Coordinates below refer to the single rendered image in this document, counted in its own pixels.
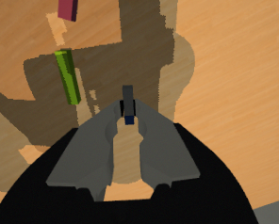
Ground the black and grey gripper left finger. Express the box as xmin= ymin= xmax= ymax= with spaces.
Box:
xmin=0 ymin=99 xmax=124 ymax=224

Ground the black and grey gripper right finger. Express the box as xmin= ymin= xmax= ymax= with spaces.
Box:
xmin=133 ymin=99 xmax=258 ymax=224

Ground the lime green rod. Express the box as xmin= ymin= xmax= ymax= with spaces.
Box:
xmin=55 ymin=50 xmax=81 ymax=104

